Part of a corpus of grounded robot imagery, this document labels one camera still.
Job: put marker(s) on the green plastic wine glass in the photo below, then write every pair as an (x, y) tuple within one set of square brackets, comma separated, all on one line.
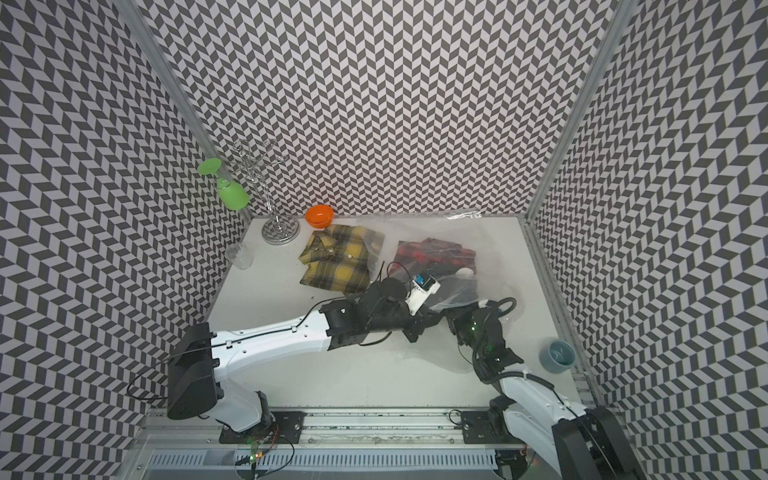
[(231, 193)]

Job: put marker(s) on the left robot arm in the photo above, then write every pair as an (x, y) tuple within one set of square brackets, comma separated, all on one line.
[(201, 365)]

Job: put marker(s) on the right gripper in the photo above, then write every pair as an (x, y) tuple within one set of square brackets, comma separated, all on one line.
[(458, 316)]

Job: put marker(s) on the orange bowl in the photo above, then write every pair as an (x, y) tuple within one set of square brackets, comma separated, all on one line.
[(319, 216)]

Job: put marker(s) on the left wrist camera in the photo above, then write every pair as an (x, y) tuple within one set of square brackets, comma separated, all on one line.
[(422, 287)]

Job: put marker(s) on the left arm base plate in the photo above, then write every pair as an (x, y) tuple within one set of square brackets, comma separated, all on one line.
[(281, 427)]

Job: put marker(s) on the chrome glass holder stand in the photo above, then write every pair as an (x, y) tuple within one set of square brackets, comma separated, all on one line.
[(251, 163)]

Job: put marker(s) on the clear plastic vacuum bag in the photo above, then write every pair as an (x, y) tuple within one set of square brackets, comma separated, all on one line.
[(494, 280)]

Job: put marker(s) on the teal mug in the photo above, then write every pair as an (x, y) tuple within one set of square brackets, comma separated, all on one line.
[(557, 356)]

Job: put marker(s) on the yellow plaid shirt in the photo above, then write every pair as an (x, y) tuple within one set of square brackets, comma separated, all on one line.
[(340, 258)]

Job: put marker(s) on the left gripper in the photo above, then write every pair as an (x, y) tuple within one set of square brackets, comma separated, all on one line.
[(422, 319)]

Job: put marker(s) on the red black plaid shirt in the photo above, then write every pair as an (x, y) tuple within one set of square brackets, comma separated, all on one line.
[(435, 257)]

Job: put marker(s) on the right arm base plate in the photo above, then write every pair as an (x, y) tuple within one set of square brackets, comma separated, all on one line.
[(480, 427)]

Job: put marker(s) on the aluminium front rail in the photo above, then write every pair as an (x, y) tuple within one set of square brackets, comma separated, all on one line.
[(323, 428)]

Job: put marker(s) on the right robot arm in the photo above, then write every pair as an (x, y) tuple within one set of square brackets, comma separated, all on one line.
[(578, 442)]

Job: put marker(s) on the clear glass cup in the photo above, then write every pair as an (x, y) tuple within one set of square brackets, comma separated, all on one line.
[(239, 255)]

